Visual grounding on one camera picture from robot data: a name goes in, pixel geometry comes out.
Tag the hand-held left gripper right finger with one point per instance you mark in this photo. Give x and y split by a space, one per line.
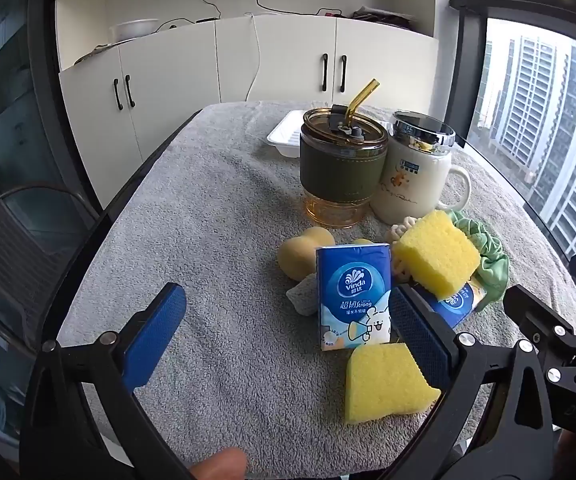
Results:
417 335

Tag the cream spiral scrunchie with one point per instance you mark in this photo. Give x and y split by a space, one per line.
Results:
400 227

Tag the white bowl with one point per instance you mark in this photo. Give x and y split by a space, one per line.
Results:
135 30

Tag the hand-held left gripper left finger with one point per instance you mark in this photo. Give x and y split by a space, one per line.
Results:
155 332

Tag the white mug with chrome lid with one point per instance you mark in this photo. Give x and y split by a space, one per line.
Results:
412 185

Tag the white plastic tray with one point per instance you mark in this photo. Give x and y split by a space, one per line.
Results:
283 135

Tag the black window frame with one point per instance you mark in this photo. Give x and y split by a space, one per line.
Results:
467 60

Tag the blue tissue packet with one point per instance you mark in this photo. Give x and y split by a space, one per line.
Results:
460 305
352 285

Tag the amber glass cup with straw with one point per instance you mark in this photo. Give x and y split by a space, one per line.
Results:
340 170

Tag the dark chair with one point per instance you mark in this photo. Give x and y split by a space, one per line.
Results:
18 250

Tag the high-rise buildings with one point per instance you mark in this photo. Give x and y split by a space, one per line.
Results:
542 110

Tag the wedge-shaped yellow sponge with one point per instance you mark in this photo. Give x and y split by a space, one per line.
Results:
382 385

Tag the white cabinet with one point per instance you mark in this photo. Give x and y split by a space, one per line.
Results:
268 55

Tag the rectangular yellow sponge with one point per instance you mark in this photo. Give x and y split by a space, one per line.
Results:
437 255

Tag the person's left hand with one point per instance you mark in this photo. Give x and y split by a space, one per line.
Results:
223 467

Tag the grey towel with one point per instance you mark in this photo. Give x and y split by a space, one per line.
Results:
218 210

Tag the green scrunchie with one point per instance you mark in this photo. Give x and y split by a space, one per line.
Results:
492 265

